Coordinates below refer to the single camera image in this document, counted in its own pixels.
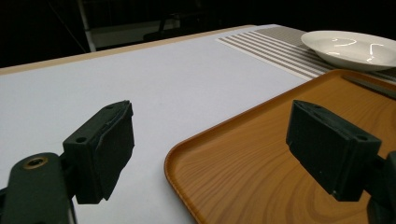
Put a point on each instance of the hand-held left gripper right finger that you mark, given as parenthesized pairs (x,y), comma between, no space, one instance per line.
(333,155)

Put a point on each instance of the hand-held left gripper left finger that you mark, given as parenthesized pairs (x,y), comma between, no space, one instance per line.
(102,155)

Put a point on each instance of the brown wooden tray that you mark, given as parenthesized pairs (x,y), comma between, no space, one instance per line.
(249,174)

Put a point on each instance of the white plate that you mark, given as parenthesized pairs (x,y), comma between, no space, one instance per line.
(351,46)

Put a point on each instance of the white board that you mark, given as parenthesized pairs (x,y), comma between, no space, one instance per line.
(155,93)

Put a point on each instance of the light wooden table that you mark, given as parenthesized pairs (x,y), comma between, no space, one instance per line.
(77,57)

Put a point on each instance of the grey striped placemat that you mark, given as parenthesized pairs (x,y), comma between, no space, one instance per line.
(274,46)

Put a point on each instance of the white table leg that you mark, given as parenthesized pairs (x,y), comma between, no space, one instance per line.
(87,28)

